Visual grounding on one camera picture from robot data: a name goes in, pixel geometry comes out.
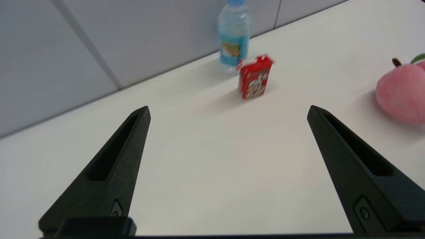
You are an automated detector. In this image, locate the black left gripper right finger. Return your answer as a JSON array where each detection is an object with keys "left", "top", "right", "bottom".
[{"left": 307, "top": 105, "right": 425, "bottom": 235}]

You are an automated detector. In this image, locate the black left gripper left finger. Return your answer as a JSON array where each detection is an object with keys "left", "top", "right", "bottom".
[{"left": 38, "top": 106, "right": 152, "bottom": 237}]

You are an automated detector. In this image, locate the clear soda water bottle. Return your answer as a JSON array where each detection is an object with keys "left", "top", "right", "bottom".
[{"left": 217, "top": 0, "right": 251, "bottom": 74}]

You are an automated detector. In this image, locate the pink peach plush toy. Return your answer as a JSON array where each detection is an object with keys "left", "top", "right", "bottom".
[{"left": 376, "top": 53, "right": 425, "bottom": 125}]

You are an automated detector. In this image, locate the red milk carton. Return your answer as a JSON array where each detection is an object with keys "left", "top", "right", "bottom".
[{"left": 236, "top": 54, "right": 276, "bottom": 100}]

